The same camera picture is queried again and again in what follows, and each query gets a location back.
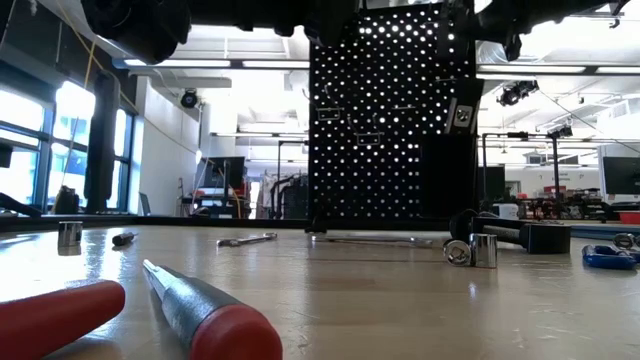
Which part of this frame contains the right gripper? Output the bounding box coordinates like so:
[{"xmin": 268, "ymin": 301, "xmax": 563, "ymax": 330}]
[{"xmin": 433, "ymin": 0, "xmax": 476, "ymax": 64}]

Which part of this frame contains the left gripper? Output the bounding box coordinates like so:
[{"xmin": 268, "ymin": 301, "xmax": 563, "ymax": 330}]
[{"xmin": 303, "ymin": 0, "xmax": 362, "ymax": 49}]

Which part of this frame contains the chrome socket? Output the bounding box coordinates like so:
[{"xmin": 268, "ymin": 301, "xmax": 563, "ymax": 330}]
[
  {"xmin": 611, "ymin": 231, "xmax": 640, "ymax": 251},
  {"xmin": 56, "ymin": 220, "xmax": 85, "ymax": 250},
  {"xmin": 442, "ymin": 238, "xmax": 473, "ymax": 268},
  {"xmin": 468, "ymin": 232, "xmax": 499, "ymax": 270}
]

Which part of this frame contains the long silver combination wrench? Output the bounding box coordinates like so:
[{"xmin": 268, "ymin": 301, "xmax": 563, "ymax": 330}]
[{"xmin": 308, "ymin": 233, "xmax": 435, "ymax": 249}]

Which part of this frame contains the short silver combination wrench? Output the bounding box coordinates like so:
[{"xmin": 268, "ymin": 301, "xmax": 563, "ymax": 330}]
[{"xmin": 216, "ymin": 231, "xmax": 279, "ymax": 248}]

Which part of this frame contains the blue T-handle hex key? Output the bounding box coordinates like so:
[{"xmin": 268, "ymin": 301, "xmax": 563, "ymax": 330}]
[{"xmin": 581, "ymin": 243, "xmax": 640, "ymax": 272}]

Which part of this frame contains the red capped screwdriver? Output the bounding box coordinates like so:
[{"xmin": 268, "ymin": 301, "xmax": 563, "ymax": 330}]
[{"xmin": 141, "ymin": 258, "xmax": 284, "ymax": 360}]

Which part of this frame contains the red T-handle hex key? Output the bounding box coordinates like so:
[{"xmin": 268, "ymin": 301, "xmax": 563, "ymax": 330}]
[{"xmin": 0, "ymin": 278, "xmax": 127, "ymax": 360}]

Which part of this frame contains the double prong peg hook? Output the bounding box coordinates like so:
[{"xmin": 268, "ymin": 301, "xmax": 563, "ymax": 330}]
[
  {"xmin": 349, "ymin": 112, "xmax": 385, "ymax": 147},
  {"xmin": 316, "ymin": 82, "xmax": 345, "ymax": 123}
]

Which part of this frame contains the black track light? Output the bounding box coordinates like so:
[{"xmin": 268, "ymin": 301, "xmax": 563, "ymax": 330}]
[{"xmin": 496, "ymin": 79, "xmax": 540, "ymax": 108}]

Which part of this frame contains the black perforated pegboard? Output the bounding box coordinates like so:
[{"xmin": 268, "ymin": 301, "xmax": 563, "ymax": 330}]
[{"xmin": 306, "ymin": 2, "xmax": 477, "ymax": 235}]

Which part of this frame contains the round black spotlight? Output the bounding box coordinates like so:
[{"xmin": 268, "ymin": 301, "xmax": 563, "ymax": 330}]
[{"xmin": 179, "ymin": 88, "xmax": 200, "ymax": 110}]

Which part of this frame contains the black rig stand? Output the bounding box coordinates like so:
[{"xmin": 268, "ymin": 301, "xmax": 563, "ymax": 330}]
[{"xmin": 479, "ymin": 130, "xmax": 564, "ymax": 214}]

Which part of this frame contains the black equipment rack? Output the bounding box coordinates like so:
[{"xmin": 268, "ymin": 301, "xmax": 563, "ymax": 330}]
[{"xmin": 269, "ymin": 172, "xmax": 309, "ymax": 221}]

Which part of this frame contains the dark computer monitor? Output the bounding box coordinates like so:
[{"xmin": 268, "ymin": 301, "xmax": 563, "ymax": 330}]
[
  {"xmin": 601, "ymin": 156, "xmax": 640, "ymax": 197},
  {"xmin": 201, "ymin": 155, "xmax": 247, "ymax": 190}
]

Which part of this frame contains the white background box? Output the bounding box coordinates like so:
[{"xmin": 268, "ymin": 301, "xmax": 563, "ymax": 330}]
[{"xmin": 492, "ymin": 202, "xmax": 521, "ymax": 222}]

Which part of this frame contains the black room pillar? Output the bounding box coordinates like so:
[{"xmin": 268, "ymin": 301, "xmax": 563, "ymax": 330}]
[{"xmin": 83, "ymin": 69, "xmax": 122, "ymax": 215}]

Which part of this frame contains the black bag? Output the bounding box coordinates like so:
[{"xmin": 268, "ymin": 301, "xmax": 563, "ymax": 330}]
[{"xmin": 51, "ymin": 184, "xmax": 81, "ymax": 216}]

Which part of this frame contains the black aluminium table frame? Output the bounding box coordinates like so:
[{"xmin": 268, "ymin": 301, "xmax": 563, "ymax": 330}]
[{"xmin": 0, "ymin": 191, "xmax": 640, "ymax": 240}]

